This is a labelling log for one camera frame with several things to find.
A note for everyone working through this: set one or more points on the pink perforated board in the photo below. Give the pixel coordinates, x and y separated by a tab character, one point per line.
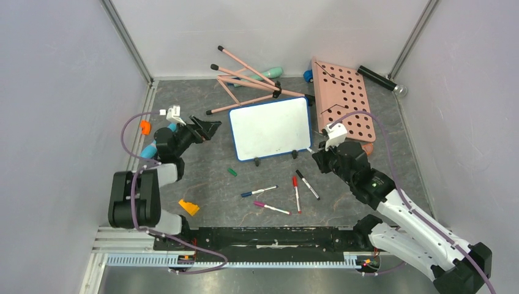
341	96

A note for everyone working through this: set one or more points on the green marker cap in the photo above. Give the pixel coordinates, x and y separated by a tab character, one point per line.
232	172

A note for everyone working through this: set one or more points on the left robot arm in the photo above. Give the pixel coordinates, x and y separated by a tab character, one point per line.
135	195

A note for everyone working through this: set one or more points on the red whiteboard marker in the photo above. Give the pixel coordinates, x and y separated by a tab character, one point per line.
296	192

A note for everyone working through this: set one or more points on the pink whiteboard marker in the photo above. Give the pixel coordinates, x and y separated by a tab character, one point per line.
263	205

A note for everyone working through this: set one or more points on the orange tape roll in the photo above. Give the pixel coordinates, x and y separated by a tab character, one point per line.
368	148

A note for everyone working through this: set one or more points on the pink folding tripod stand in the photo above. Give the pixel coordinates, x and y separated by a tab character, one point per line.
249	77

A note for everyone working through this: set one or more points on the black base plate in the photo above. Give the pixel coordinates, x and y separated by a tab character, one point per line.
276	244

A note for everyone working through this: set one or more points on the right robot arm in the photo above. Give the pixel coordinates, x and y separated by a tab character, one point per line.
453	264

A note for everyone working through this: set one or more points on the blue whiteboard marker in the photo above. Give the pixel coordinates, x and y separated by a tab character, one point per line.
259	191

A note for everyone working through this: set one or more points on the black whiteboard marker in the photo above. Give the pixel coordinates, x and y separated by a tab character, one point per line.
302	177

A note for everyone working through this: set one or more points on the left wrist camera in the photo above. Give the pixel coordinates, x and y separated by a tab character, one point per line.
173	115

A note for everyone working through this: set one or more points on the blue cylindrical tool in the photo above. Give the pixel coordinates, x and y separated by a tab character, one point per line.
150	150

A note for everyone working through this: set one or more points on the blue toy car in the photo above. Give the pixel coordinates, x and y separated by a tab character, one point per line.
308	76

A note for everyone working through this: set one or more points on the yellow plastic wedge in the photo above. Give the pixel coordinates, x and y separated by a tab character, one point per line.
189	207

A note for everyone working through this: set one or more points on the orange clip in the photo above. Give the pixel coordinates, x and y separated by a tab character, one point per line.
145	127

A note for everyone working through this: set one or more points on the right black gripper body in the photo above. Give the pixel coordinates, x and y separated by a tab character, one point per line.
324	156

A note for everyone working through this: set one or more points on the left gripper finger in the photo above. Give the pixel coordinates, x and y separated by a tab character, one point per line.
206	129
200	122

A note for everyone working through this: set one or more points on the mint green bottle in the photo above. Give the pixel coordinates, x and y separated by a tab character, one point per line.
272	73

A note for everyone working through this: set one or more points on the black flashlight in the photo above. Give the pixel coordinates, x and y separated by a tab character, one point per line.
397	89

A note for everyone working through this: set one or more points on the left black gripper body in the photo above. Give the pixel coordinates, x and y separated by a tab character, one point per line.
186	136

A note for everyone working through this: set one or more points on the blue framed whiteboard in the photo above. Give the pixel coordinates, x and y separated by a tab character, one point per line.
271	128

